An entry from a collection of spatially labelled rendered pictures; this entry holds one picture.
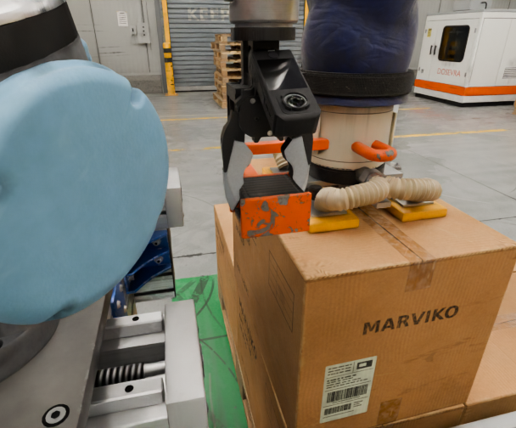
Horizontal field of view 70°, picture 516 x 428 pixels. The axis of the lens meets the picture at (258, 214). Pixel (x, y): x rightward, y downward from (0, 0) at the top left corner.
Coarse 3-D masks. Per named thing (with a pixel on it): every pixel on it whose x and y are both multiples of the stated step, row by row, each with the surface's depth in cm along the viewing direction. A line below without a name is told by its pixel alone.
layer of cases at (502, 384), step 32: (224, 224) 158; (224, 256) 155; (224, 288) 168; (512, 288) 118; (512, 320) 105; (256, 352) 101; (512, 352) 94; (256, 384) 106; (480, 384) 86; (512, 384) 86; (256, 416) 112; (416, 416) 79; (448, 416) 81; (480, 416) 84
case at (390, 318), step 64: (256, 256) 87; (320, 256) 61; (384, 256) 61; (448, 256) 61; (512, 256) 65; (256, 320) 95; (320, 320) 59; (384, 320) 63; (448, 320) 68; (320, 384) 66; (384, 384) 71; (448, 384) 76
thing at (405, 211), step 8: (392, 200) 76; (400, 200) 75; (384, 208) 77; (392, 208) 74; (400, 208) 73; (408, 208) 73; (416, 208) 73; (424, 208) 73; (432, 208) 73; (440, 208) 73; (400, 216) 72; (408, 216) 71; (416, 216) 71; (424, 216) 72; (432, 216) 72; (440, 216) 73
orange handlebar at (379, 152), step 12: (252, 144) 70; (264, 144) 70; (276, 144) 71; (324, 144) 73; (360, 144) 70; (372, 144) 72; (384, 144) 69; (372, 156) 66; (384, 156) 66; (252, 168) 57
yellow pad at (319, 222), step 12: (264, 168) 95; (276, 168) 93; (288, 168) 87; (312, 192) 74; (312, 204) 73; (312, 216) 69; (324, 216) 69; (336, 216) 69; (348, 216) 69; (312, 228) 67; (324, 228) 67; (336, 228) 68
